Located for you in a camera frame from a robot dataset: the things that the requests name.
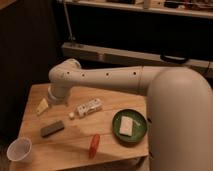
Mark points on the green bowl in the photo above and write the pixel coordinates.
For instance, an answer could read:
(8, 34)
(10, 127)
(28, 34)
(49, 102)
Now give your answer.
(139, 126)

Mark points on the orange carrot toy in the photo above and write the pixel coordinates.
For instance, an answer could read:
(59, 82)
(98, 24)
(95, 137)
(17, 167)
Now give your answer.
(94, 145)

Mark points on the grey metal shelf rail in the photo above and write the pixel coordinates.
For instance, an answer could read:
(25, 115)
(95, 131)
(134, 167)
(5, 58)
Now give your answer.
(130, 58)

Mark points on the black handle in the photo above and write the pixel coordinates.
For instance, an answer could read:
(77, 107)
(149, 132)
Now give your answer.
(174, 60)

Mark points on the dark grey eraser block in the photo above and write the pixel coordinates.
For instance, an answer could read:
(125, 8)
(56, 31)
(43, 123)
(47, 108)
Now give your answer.
(52, 128)

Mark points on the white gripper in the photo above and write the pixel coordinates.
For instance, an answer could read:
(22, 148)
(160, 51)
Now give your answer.
(57, 95)

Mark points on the wooden table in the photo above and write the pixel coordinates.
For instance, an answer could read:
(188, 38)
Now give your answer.
(69, 148)

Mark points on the yellow cheese wedge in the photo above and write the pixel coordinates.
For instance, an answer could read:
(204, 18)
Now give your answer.
(43, 105)

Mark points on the metal pole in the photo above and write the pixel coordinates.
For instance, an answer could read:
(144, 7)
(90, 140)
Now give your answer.
(72, 38)

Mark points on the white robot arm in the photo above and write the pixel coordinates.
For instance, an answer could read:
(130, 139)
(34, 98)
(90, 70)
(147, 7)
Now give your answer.
(179, 105)

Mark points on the upper shelf board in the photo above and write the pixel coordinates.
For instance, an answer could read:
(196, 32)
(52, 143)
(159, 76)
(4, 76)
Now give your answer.
(168, 11)

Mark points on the white sponge block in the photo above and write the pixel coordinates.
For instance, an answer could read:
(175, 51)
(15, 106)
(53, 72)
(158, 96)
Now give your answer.
(126, 126)

